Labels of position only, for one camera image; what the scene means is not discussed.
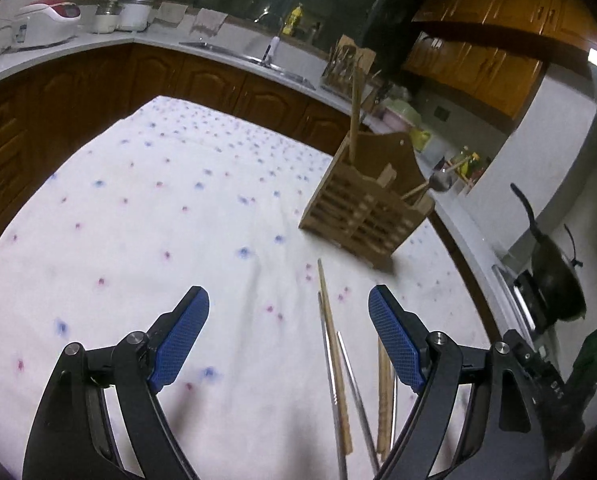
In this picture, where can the grey hanging cloth right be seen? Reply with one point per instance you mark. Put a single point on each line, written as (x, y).
(207, 23)

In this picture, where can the white floral tablecloth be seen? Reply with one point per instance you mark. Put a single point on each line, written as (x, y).
(178, 195)

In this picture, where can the brown lower kitchen cabinets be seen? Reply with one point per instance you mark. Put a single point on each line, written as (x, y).
(49, 111)

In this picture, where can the countertop dish rack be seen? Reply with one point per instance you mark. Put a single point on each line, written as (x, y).
(344, 60)

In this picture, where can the bamboo chopstick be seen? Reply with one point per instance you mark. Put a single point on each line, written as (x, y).
(423, 188)
(389, 407)
(358, 80)
(383, 362)
(342, 410)

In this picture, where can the small white canister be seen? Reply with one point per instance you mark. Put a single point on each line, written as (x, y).
(106, 18)

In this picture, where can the black wok pan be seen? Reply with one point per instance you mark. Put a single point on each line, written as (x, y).
(553, 272)

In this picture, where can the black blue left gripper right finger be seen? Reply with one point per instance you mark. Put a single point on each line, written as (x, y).
(501, 436)

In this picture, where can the condiment bottles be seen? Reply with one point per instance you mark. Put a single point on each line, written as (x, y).
(471, 165)

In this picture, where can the white rice cooker pot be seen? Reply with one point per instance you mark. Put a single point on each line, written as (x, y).
(134, 15)

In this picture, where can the yellow detergent bottle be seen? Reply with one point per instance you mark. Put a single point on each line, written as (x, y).
(293, 20)

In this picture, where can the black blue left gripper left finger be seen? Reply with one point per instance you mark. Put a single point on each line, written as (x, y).
(72, 436)

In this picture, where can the grey hanging cloth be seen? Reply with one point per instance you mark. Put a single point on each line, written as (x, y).
(171, 13)
(207, 23)

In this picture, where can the metal spoon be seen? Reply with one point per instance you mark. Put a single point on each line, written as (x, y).
(442, 178)

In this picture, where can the red white rice cooker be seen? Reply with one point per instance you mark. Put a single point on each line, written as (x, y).
(44, 23)

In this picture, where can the brown upper kitchen cabinets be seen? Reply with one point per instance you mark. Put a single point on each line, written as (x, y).
(495, 52)

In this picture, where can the brown kitchen cabinets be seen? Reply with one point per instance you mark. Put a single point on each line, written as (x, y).
(49, 111)
(495, 52)

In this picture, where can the steel chopstick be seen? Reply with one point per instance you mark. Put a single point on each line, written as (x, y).
(340, 455)
(357, 398)

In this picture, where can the yellow cup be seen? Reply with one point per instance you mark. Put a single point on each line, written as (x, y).
(420, 139)

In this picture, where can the pink green lidded container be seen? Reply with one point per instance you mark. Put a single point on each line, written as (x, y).
(400, 115)

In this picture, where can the grey hanging cloth left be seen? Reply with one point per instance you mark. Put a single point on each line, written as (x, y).
(171, 13)

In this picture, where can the steel kitchen sink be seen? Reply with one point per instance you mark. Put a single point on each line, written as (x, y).
(271, 67)

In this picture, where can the wooden slatted utensil holder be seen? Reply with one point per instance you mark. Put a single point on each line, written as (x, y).
(372, 197)

